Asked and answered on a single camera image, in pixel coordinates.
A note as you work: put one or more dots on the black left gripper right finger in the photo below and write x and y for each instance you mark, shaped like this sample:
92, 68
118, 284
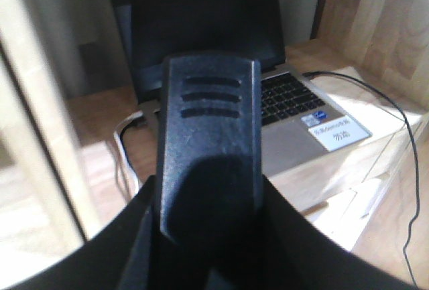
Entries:
303, 258

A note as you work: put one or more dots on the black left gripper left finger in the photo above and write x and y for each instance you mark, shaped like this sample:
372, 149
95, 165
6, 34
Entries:
116, 258

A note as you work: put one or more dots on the light wooden shelf unit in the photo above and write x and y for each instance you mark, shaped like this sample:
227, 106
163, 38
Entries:
385, 41

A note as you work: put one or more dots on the silver laptop black screen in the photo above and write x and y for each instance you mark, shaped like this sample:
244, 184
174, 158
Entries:
291, 106

